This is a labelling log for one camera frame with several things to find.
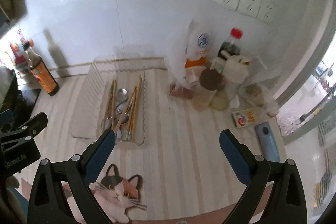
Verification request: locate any wooden chopstick with white label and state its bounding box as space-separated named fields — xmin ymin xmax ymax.
xmin=131 ymin=75 xmax=142 ymax=143

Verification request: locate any blue smartphone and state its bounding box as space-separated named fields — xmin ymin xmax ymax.
xmin=255 ymin=122 xmax=280 ymax=162

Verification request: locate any red white card packet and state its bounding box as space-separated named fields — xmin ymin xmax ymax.
xmin=231 ymin=109 xmax=256 ymax=128

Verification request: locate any dark soy sauce bottle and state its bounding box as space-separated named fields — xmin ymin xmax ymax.
xmin=23 ymin=42 xmax=59 ymax=96

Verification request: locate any clear plastic utensil tray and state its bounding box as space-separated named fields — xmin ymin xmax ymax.
xmin=70 ymin=54 xmax=145 ymax=144

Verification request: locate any crumpled clear plastic bag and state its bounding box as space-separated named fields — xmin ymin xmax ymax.
xmin=236 ymin=55 xmax=282 ymax=117

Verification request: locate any metal spoon in tray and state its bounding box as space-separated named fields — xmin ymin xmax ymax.
xmin=115 ymin=88 xmax=129 ymax=103

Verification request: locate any thin wooden chopstick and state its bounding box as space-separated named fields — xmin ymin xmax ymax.
xmin=111 ymin=80 xmax=117 ymax=129

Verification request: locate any wooden chopstick with worn tip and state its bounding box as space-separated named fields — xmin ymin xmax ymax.
xmin=124 ymin=86 xmax=139 ymax=141

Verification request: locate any brown lid glass jar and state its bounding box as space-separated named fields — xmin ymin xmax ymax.
xmin=192 ymin=68 xmax=222 ymax=111

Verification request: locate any white lid oil dispenser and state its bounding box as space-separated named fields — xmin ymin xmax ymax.
xmin=210 ymin=50 xmax=252 ymax=84

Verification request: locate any white orange bag in plastic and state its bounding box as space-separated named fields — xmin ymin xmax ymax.
xmin=164 ymin=19 xmax=214 ymax=98

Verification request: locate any red cap dark bottle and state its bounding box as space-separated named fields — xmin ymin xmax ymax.
xmin=218 ymin=28 xmax=243 ymax=60

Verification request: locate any triple white wall socket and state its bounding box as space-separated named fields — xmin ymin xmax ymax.
xmin=213 ymin=0 xmax=277 ymax=24

